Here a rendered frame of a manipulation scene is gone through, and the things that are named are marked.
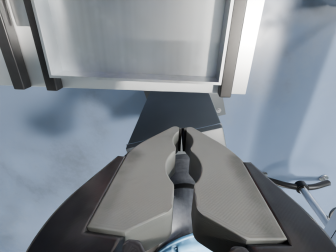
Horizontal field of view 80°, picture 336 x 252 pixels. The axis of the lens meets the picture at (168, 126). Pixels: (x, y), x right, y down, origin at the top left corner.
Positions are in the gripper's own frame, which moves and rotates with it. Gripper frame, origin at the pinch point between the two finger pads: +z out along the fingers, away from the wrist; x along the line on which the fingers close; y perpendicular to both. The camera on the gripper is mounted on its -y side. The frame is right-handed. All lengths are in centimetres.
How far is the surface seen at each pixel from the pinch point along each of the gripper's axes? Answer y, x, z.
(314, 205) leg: 93, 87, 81
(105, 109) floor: 47, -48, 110
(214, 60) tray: -0.9, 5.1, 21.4
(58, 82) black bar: 3.1, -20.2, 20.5
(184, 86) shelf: 3.4, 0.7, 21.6
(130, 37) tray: -3.9, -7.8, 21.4
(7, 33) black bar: -4.2, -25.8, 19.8
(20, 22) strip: -5.7, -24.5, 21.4
